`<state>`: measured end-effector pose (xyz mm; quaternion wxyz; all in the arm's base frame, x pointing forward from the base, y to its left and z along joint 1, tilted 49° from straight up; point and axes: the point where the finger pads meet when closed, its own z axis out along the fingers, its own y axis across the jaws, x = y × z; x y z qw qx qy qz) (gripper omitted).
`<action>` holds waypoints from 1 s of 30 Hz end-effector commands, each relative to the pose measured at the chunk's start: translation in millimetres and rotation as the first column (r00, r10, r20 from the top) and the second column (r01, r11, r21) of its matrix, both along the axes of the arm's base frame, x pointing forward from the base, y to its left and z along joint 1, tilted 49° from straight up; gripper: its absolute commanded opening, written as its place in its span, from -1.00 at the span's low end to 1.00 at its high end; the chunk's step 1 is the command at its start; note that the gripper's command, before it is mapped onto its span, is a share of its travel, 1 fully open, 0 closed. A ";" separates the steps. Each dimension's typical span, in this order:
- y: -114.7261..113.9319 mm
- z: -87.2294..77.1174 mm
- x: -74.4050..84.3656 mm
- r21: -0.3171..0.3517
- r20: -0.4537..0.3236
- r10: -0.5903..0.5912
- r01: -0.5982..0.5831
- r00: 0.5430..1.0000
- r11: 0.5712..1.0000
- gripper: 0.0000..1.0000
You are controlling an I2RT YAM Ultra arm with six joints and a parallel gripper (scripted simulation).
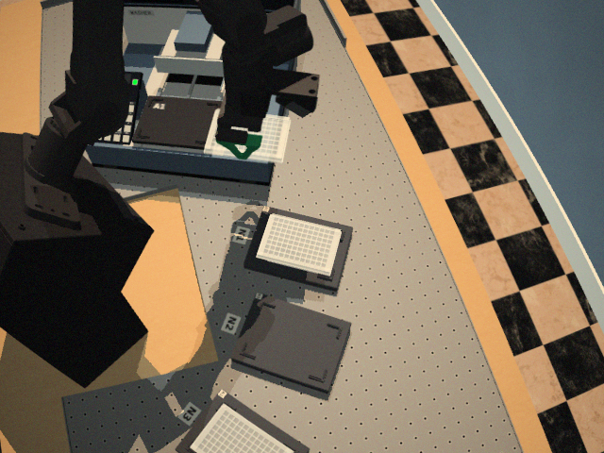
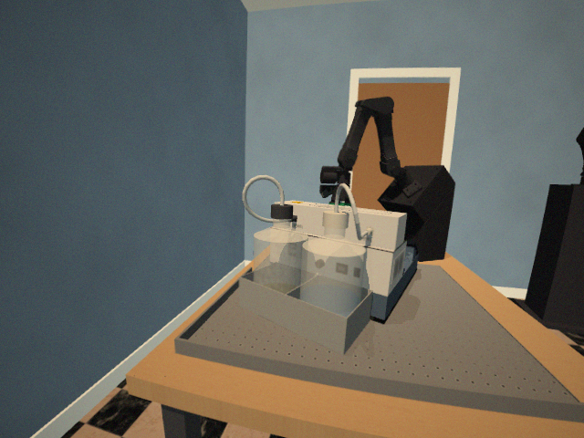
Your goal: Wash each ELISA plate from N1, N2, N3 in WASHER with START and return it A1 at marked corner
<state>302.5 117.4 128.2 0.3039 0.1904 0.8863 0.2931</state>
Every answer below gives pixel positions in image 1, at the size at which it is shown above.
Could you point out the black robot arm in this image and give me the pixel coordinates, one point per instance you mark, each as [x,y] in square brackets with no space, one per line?
[97,94]

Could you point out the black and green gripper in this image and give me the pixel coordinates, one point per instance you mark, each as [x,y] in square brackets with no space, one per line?
[229,116]

